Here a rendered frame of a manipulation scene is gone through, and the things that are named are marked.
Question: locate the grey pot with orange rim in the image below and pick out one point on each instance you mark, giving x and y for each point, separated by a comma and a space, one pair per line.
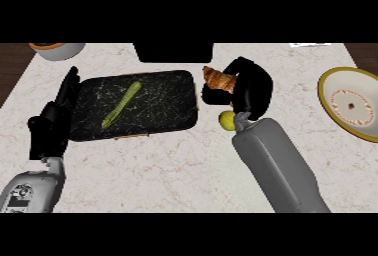
59, 50

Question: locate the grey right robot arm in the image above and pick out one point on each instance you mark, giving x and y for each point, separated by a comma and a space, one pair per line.
277, 163

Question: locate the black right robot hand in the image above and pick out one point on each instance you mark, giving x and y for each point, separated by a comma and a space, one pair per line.
252, 90

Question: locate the yellow-green lime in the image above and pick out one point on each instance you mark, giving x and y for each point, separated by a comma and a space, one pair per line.
226, 120

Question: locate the black appliance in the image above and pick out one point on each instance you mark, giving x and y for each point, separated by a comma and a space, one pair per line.
173, 52

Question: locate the green asparagus stalk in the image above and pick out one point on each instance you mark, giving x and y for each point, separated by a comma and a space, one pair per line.
121, 104

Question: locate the white bowl with yellow rim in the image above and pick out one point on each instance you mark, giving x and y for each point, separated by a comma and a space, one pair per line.
351, 104

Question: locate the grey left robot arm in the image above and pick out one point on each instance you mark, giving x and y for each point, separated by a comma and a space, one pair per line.
32, 190

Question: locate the white flat object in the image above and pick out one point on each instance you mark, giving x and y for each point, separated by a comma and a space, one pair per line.
310, 44

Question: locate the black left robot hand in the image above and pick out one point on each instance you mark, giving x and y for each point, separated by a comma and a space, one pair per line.
49, 130

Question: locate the brown croissant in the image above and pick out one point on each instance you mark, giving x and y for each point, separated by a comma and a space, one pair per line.
218, 79

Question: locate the dark marbled placemat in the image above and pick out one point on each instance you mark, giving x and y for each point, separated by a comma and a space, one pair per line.
142, 103

